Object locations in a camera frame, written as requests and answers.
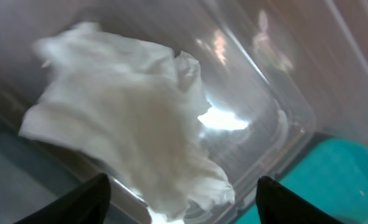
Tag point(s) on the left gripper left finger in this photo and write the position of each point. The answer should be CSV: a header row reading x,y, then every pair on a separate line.
x,y
86,204

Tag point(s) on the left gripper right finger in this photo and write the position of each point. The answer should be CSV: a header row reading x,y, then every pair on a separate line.
x,y
278,205

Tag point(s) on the white napkin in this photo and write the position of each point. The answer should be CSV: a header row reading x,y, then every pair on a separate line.
x,y
134,105

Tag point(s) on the teal serving tray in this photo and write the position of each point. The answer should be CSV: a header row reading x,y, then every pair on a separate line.
x,y
334,178

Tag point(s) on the clear plastic bin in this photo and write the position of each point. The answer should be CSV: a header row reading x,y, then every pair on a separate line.
x,y
281,77

